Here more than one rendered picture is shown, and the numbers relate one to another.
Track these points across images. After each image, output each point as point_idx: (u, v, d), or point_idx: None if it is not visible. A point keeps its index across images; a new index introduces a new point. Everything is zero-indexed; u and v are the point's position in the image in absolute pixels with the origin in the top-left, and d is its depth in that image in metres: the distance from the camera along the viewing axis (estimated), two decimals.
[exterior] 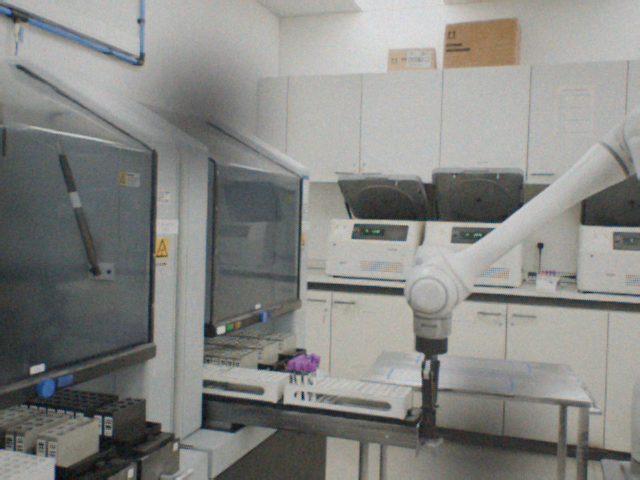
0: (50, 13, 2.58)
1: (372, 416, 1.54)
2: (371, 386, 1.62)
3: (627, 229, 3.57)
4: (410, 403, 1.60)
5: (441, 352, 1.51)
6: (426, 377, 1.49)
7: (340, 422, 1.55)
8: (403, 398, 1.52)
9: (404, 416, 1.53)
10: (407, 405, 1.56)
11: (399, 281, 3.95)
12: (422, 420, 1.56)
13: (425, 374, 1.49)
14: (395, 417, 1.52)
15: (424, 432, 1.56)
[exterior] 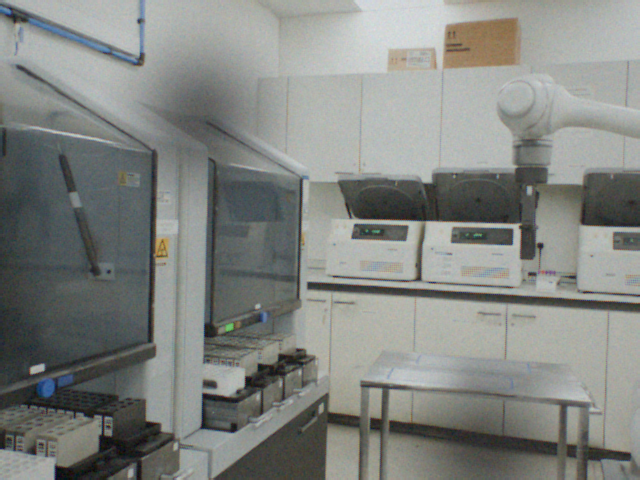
0: (50, 13, 2.58)
1: (202, 394, 1.68)
2: (208, 367, 1.77)
3: (627, 229, 3.57)
4: (242, 383, 1.74)
5: None
6: None
7: None
8: (228, 377, 1.67)
9: (230, 394, 1.68)
10: (236, 384, 1.71)
11: (399, 281, 3.95)
12: (250, 398, 1.70)
13: None
14: None
15: (532, 256, 1.50)
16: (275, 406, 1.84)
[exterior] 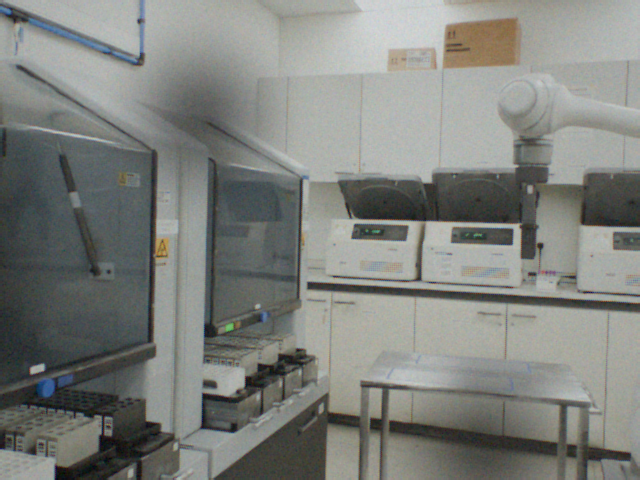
0: (50, 13, 2.58)
1: (202, 394, 1.68)
2: (208, 367, 1.77)
3: (627, 229, 3.57)
4: (242, 383, 1.74)
5: None
6: None
7: None
8: (228, 377, 1.67)
9: (230, 394, 1.68)
10: (236, 384, 1.71)
11: (399, 281, 3.95)
12: (250, 398, 1.70)
13: None
14: None
15: (533, 255, 1.49)
16: (275, 406, 1.84)
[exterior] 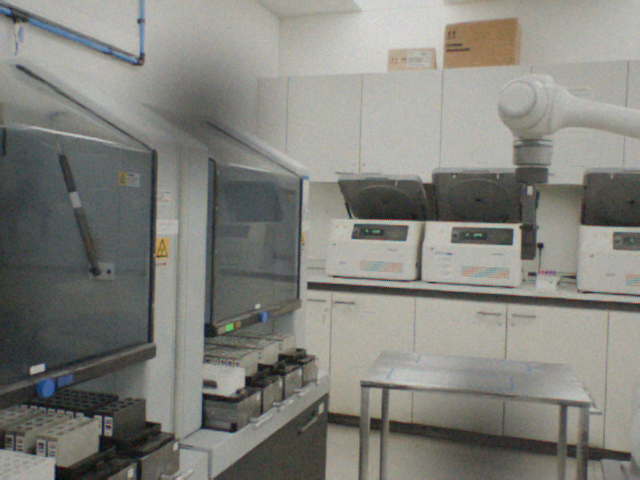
0: (50, 13, 2.58)
1: (202, 394, 1.68)
2: (208, 367, 1.77)
3: (627, 229, 3.57)
4: (242, 383, 1.74)
5: None
6: None
7: None
8: (228, 377, 1.67)
9: (230, 394, 1.68)
10: (236, 384, 1.71)
11: (399, 281, 3.95)
12: (250, 398, 1.70)
13: None
14: None
15: (533, 256, 1.49)
16: (275, 406, 1.84)
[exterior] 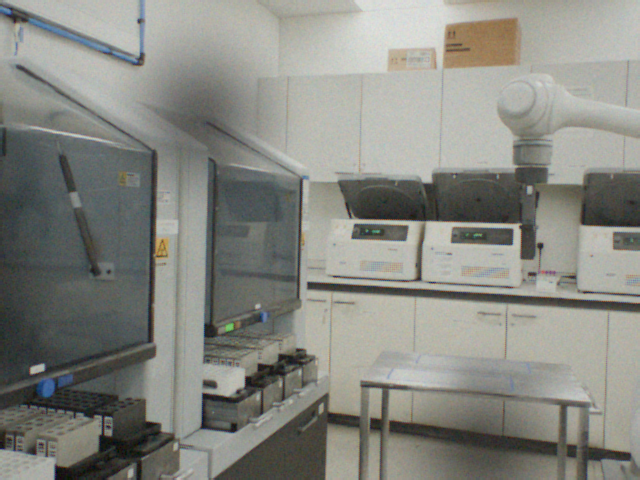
0: (50, 13, 2.58)
1: (202, 394, 1.68)
2: (208, 367, 1.77)
3: (627, 229, 3.57)
4: (242, 383, 1.74)
5: None
6: None
7: None
8: (228, 377, 1.67)
9: (230, 394, 1.68)
10: (236, 384, 1.71)
11: (399, 281, 3.95)
12: (250, 398, 1.70)
13: None
14: None
15: (532, 256, 1.50)
16: (275, 406, 1.84)
